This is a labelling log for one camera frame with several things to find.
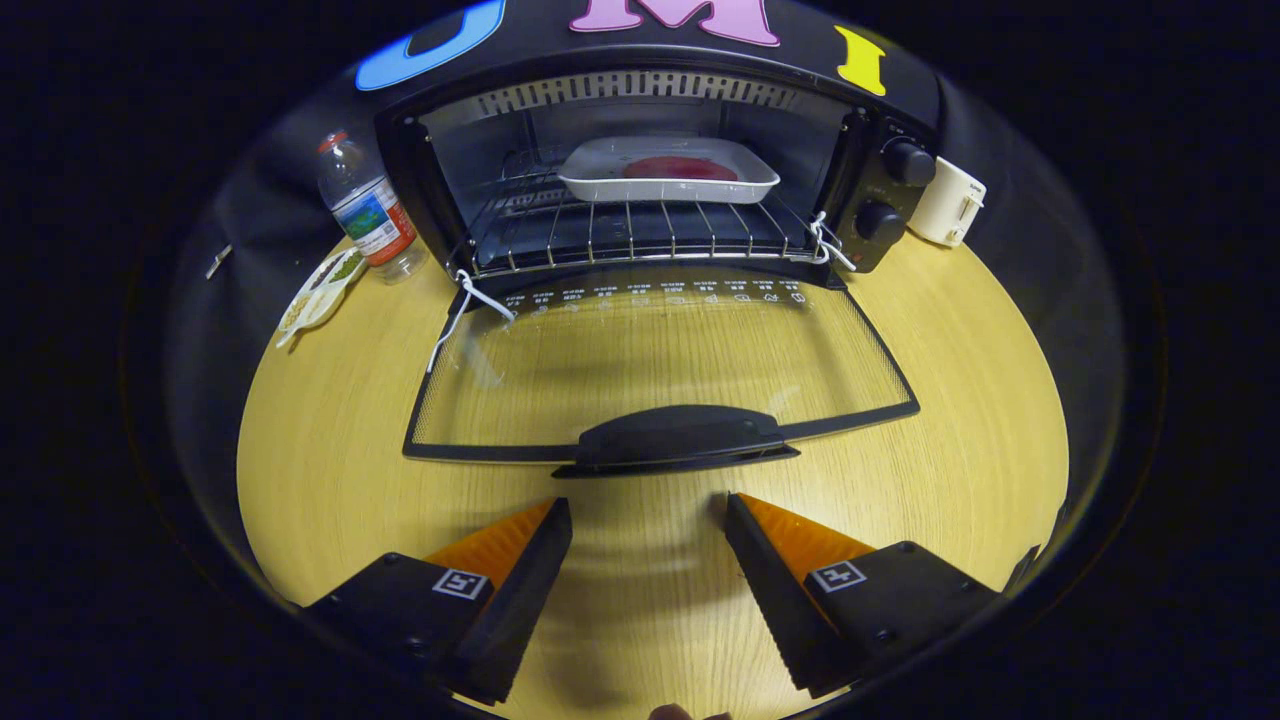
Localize white cord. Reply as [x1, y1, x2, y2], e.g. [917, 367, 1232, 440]
[427, 268, 517, 374]
[808, 211, 858, 273]

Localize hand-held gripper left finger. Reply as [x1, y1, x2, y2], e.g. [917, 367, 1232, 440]
[300, 497, 574, 706]

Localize black toaster oven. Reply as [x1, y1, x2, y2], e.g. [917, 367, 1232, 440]
[375, 45, 941, 479]

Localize white pop-up toaster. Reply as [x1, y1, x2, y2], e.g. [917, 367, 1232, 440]
[908, 156, 988, 248]

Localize white green snack packet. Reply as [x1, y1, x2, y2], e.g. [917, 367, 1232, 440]
[275, 247, 368, 349]

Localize white square plate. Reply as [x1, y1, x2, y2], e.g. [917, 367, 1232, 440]
[557, 135, 781, 205]

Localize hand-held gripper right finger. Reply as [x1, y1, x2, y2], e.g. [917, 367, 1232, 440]
[725, 492, 1006, 699]

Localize clear plastic water bottle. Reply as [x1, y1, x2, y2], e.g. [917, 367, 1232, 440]
[317, 130, 429, 286]

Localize black backdrop cloth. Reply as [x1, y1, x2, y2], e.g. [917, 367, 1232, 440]
[165, 0, 1126, 561]

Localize pink meat slice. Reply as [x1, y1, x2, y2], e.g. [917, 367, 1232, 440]
[623, 155, 739, 182]

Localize metal wire oven rack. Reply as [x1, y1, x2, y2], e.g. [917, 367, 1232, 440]
[468, 150, 831, 276]

